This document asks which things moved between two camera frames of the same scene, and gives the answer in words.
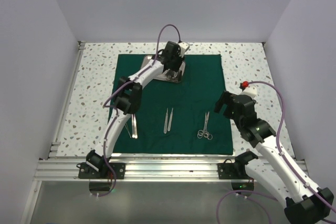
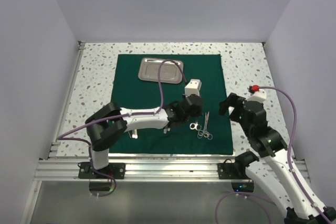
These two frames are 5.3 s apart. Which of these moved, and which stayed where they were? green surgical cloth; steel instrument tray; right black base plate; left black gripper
Moved: left black gripper
Stayed: right black base plate; steel instrument tray; green surgical cloth
